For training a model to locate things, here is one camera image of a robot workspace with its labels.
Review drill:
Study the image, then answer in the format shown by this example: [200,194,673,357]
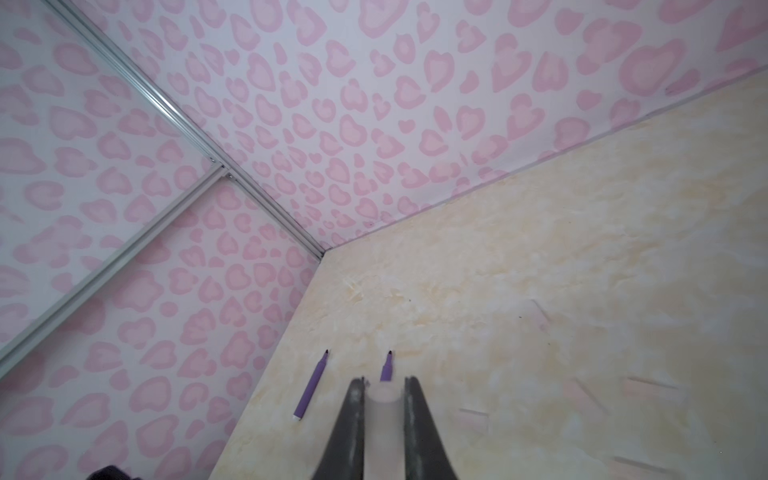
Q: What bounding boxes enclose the translucent pen cap on table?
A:
[455,409,489,435]

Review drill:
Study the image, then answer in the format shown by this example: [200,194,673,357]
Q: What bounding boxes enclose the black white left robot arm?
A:
[87,465,141,480]

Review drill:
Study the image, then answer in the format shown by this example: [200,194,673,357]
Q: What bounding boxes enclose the purple marker pen right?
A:
[379,350,394,382]

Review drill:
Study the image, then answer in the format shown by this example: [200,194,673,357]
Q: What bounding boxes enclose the purple marker pen left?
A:
[293,349,330,421]

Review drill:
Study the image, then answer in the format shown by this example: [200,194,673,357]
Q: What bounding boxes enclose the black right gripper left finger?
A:
[311,377,366,480]

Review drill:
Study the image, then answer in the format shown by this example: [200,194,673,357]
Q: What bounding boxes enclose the purple marker pen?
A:
[293,349,330,421]
[379,350,394,382]

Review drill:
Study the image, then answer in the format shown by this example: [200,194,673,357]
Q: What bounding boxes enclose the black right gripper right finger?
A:
[403,376,458,480]

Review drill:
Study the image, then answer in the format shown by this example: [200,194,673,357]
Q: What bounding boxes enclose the diagonal aluminium wall strut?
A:
[1,165,229,378]

